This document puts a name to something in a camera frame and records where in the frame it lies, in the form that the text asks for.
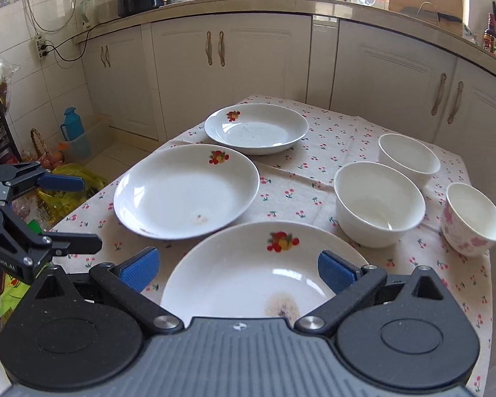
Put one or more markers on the black cleaver knife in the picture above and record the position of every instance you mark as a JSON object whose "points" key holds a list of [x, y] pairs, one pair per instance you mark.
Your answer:
{"points": [[429, 16]]}

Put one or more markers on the dark soy sauce bottle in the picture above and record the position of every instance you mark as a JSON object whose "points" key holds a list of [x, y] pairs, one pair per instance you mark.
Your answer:
{"points": [[489, 35]]}

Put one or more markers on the pink flower white bowl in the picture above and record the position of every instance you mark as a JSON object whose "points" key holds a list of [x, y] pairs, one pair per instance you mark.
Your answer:
{"points": [[468, 220]]}

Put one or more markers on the plain white bowl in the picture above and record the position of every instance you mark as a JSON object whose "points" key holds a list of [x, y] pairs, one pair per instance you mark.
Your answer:
{"points": [[376, 205]]}

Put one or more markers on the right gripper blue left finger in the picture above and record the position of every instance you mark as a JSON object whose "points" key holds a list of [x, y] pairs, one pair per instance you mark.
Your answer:
{"points": [[123, 284]]}

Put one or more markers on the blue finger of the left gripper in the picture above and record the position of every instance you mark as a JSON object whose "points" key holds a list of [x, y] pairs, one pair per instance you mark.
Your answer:
{"points": [[63, 244], [63, 183]]}

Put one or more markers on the cherry print tablecloth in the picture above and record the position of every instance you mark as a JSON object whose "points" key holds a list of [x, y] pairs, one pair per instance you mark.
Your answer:
{"points": [[297, 185]]}

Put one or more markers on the cream kitchen cabinets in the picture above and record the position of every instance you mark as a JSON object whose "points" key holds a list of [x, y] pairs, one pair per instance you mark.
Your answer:
{"points": [[159, 79]]}

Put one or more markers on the white fruit-print plate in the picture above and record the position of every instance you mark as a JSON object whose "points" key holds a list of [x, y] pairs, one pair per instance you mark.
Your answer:
{"points": [[256, 128], [186, 191], [255, 270]]}

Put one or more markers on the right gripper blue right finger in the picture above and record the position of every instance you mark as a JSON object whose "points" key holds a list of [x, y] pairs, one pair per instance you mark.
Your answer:
{"points": [[354, 287]]}

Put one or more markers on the blue thermos jug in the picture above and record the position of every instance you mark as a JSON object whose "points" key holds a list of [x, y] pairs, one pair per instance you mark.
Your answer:
{"points": [[72, 126]]}

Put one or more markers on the white power strip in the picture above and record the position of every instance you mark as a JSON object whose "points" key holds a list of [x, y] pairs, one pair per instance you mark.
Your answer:
{"points": [[40, 46]]}

